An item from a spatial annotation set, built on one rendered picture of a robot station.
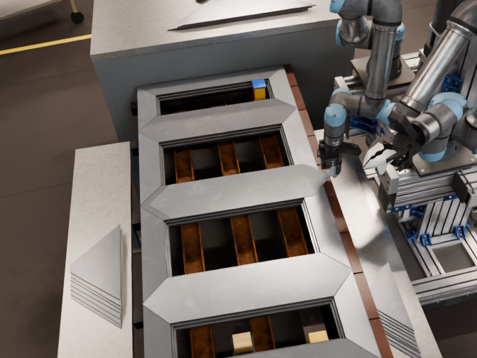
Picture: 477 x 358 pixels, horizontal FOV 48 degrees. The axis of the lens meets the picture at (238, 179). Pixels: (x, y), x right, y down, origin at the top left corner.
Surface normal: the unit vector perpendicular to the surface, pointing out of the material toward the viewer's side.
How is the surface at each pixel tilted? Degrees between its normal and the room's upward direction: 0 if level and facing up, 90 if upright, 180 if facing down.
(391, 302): 0
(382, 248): 0
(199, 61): 90
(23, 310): 0
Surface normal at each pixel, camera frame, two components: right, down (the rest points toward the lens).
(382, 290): -0.07, -0.66
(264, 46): 0.15, 0.73
